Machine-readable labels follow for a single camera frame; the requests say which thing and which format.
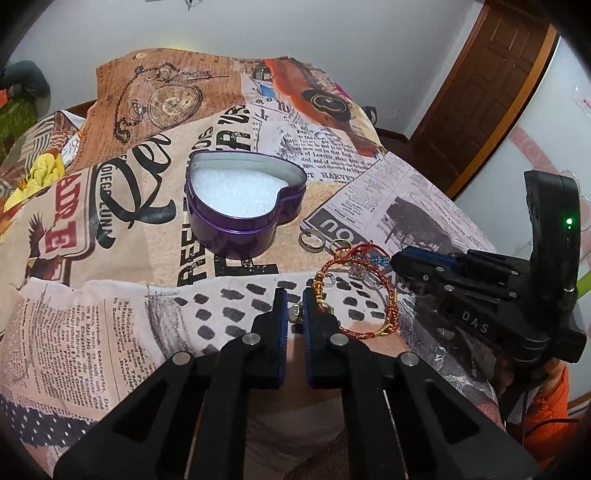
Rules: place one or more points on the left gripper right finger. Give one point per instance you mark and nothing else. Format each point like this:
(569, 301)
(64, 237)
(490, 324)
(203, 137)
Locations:
(403, 419)

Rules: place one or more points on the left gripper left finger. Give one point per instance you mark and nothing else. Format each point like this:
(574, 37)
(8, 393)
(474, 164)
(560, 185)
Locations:
(188, 419)

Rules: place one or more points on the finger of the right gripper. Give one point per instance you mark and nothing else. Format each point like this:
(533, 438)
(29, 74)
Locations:
(414, 258)
(430, 281)

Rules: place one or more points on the red string bracelet blue beads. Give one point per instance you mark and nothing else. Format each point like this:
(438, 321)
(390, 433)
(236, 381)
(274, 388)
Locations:
(364, 262)

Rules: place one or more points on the hand in orange sleeve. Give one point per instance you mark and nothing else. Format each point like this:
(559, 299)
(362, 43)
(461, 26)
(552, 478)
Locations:
(544, 432)

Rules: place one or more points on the brown wooden door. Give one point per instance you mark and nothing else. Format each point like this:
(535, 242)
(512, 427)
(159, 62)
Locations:
(489, 85)

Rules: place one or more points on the purple heart-shaped tin box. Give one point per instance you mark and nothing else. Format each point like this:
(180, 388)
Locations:
(235, 200)

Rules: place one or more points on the newspaper print bed cover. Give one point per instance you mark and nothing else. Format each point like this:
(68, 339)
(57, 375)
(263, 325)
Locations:
(102, 278)

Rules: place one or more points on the yellow cloth item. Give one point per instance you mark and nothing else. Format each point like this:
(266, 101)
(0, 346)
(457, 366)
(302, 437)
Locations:
(47, 169)

